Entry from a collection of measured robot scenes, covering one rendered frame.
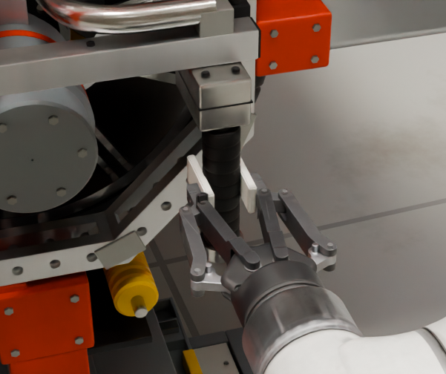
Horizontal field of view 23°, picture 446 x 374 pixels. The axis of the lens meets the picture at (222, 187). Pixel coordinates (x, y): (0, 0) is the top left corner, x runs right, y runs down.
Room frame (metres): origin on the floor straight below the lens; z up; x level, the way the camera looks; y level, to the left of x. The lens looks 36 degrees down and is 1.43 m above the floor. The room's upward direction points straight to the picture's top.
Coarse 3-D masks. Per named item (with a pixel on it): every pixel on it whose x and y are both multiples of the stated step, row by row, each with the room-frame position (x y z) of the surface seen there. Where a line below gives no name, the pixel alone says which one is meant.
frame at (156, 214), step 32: (256, 0) 1.06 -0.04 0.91; (192, 128) 1.09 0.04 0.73; (160, 160) 1.08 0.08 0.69; (128, 192) 1.07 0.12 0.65; (160, 192) 1.03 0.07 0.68; (32, 224) 1.05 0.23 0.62; (64, 224) 1.05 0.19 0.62; (96, 224) 1.05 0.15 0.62; (128, 224) 1.02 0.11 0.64; (160, 224) 1.03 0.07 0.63; (0, 256) 0.99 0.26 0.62; (32, 256) 0.99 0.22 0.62; (64, 256) 1.00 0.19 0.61; (96, 256) 1.01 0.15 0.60; (128, 256) 1.02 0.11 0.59
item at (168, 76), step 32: (32, 0) 1.14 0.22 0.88; (128, 0) 1.13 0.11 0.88; (160, 0) 1.32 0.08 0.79; (64, 32) 1.11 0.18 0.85; (96, 96) 1.29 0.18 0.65; (128, 96) 1.25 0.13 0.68; (160, 96) 1.19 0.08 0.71; (96, 128) 1.12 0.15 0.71; (128, 128) 1.19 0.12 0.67; (160, 128) 1.14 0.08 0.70; (128, 160) 1.13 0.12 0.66; (96, 192) 1.10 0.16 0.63; (0, 224) 1.06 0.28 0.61
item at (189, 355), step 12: (168, 300) 1.42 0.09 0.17; (156, 312) 1.41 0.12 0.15; (168, 312) 1.41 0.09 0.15; (168, 324) 1.34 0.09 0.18; (180, 324) 1.35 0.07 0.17; (168, 336) 1.32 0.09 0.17; (180, 336) 1.32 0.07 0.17; (168, 348) 1.31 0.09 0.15; (180, 348) 1.32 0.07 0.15; (180, 360) 1.29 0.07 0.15; (192, 360) 1.26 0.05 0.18; (180, 372) 1.26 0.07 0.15; (192, 372) 1.23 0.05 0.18
